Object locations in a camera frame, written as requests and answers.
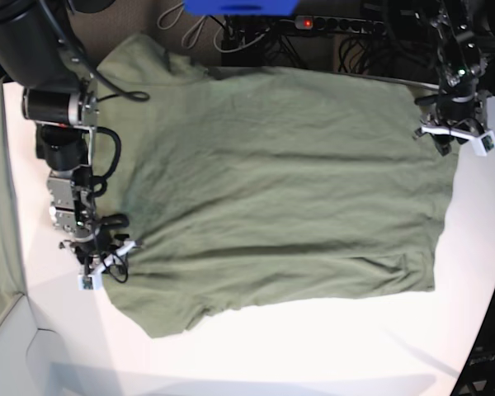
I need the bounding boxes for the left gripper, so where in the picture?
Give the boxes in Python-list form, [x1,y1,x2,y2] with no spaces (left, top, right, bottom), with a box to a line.
[414,88,493,155]

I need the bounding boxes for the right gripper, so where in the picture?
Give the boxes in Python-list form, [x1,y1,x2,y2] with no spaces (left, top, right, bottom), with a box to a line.
[59,214,141,281]

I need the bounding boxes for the green t-shirt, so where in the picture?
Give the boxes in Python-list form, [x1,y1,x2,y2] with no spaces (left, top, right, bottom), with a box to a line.
[97,35,458,337]

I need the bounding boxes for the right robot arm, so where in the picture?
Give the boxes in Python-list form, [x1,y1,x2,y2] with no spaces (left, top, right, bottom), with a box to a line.
[0,1,149,290]

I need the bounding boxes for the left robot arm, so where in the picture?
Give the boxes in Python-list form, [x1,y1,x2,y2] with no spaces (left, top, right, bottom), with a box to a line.
[410,1,495,157]

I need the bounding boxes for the black power strip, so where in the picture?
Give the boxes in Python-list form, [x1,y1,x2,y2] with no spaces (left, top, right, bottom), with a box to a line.
[294,15,386,35]

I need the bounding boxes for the blue box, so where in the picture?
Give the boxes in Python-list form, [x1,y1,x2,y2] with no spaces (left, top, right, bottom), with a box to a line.
[184,0,299,16]

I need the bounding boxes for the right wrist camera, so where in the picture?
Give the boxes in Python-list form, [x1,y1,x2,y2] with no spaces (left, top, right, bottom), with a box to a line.
[78,274,102,290]

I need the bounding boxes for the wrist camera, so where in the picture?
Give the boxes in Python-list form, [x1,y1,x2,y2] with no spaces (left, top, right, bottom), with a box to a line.
[78,274,102,290]
[471,130,495,157]

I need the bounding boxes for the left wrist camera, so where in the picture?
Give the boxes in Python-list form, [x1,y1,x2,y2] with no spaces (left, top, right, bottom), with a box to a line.
[471,130,495,157]

